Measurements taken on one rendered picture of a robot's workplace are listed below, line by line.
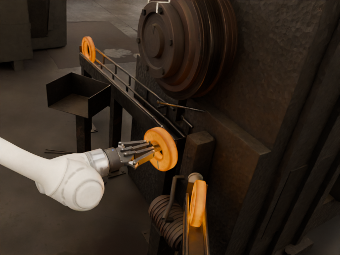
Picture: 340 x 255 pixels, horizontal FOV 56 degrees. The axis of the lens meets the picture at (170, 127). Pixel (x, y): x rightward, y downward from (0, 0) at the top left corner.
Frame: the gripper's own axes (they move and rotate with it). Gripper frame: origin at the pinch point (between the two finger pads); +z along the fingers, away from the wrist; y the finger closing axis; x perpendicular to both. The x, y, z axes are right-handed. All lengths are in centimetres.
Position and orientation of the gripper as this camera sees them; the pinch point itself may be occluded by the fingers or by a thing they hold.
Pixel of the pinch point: (160, 144)
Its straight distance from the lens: 111.0
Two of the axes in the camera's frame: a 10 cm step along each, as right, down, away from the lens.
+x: 0.9, -8.2, -5.6
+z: 8.6, -2.3, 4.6
